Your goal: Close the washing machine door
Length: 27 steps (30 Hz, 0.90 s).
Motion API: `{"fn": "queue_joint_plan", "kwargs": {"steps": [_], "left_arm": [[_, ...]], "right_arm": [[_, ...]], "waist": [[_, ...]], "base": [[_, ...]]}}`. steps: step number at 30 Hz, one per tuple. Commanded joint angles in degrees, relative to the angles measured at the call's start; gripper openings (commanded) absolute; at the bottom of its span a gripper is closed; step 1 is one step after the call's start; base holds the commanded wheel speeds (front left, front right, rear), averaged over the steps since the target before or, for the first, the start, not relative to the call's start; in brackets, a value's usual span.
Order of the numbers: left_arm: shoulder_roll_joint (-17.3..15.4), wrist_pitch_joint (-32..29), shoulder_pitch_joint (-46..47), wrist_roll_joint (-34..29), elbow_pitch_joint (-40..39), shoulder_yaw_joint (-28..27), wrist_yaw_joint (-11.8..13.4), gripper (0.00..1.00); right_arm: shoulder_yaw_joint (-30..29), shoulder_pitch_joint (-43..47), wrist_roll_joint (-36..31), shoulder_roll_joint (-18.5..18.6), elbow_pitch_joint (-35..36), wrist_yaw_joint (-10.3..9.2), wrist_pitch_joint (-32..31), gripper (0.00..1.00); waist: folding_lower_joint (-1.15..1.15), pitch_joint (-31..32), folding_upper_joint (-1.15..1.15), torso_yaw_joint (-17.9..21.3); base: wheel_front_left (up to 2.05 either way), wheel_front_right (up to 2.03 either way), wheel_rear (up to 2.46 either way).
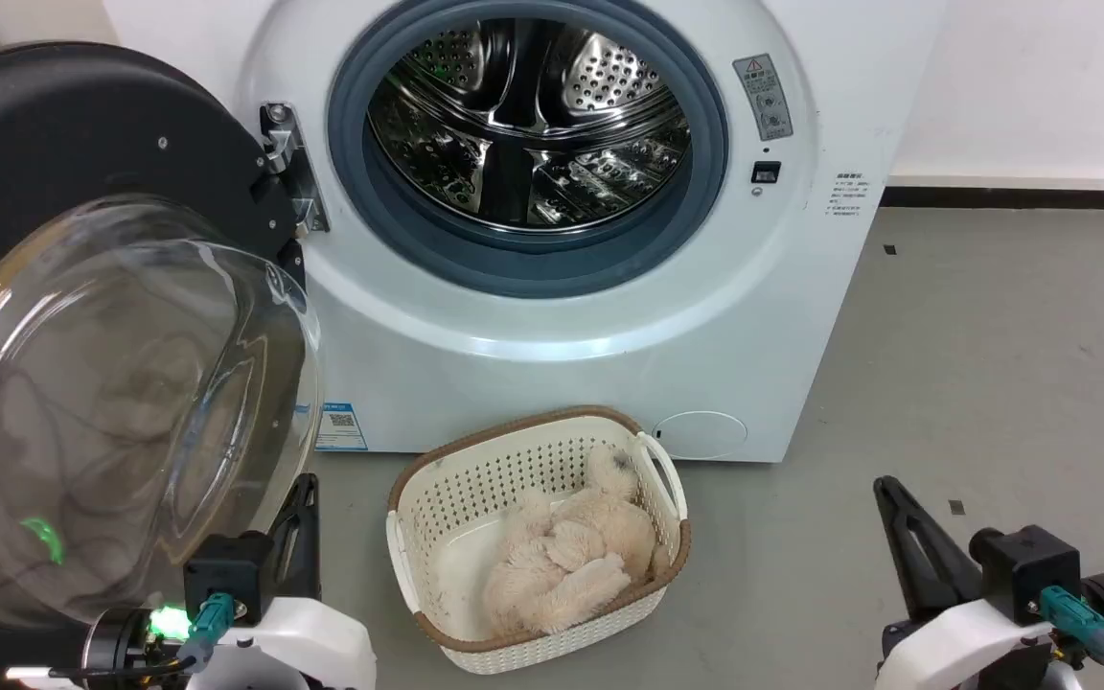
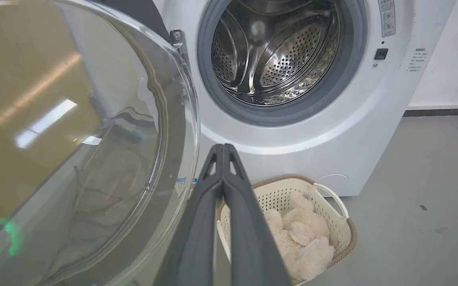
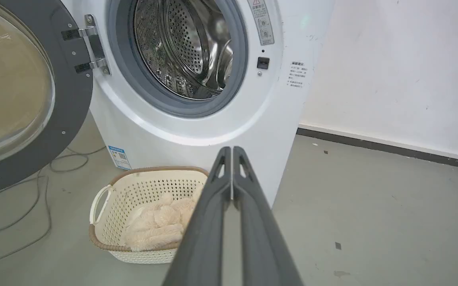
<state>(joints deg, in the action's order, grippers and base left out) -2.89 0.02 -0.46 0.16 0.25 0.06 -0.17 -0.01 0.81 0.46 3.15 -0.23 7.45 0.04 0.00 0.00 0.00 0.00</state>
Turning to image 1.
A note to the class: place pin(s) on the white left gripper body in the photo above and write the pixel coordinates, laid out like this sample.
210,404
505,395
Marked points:
293,642

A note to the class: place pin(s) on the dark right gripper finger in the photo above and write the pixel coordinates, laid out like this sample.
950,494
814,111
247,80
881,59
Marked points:
902,556
950,570

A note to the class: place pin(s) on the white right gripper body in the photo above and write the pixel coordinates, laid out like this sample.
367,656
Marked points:
954,647

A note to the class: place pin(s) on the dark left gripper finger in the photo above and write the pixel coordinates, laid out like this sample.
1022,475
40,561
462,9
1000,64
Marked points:
310,537
282,556

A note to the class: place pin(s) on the washer door with glass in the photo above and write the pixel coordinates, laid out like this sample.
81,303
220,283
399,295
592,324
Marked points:
54,125

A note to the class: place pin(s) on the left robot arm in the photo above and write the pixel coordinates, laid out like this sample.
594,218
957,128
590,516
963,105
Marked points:
116,642

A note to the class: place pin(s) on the white front-load washing machine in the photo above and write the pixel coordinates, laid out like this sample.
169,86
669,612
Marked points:
514,383

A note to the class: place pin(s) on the metal door hinge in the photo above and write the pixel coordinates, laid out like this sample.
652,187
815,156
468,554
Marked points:
295,182

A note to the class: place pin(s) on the black door latch slot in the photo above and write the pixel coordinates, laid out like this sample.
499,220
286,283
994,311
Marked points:
766,172

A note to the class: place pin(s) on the blue QR code label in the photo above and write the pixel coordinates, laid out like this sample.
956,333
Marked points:
341,429

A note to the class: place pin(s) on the white plastic laundry basket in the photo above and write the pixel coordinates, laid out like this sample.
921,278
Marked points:
475,479

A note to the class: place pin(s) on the round white filter cover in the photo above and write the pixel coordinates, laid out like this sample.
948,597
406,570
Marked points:
701,436

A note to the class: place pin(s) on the beige fluffy plush toy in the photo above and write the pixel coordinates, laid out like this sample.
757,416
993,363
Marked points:
571,565

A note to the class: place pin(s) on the small text sticker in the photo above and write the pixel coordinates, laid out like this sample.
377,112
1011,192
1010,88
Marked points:
844,196

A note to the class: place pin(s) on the grey warning sticker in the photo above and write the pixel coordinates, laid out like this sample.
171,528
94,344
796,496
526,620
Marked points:
763,96

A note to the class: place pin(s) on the stainless steel washer drum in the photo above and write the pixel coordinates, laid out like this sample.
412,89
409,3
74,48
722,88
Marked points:
609,77

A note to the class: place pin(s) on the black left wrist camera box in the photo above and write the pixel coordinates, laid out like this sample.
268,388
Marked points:
226,575

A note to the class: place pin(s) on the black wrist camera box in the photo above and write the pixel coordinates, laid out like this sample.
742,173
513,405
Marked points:
1026,570
226,575

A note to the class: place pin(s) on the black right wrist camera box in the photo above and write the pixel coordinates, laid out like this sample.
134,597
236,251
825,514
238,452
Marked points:
1026,570

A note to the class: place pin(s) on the black wall baseboard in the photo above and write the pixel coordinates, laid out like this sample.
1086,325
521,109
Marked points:
1022,198

